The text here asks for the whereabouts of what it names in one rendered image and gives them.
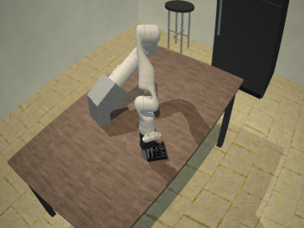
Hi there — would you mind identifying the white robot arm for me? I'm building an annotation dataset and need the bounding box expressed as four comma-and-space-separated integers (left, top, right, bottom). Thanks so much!
109, 24, 160, 128

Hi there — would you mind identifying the black knob box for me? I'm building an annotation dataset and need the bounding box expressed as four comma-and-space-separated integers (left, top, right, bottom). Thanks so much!
146, 142, 168, 161

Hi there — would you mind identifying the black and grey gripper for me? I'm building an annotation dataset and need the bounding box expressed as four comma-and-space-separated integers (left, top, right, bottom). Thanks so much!
139, 124, 161, 158

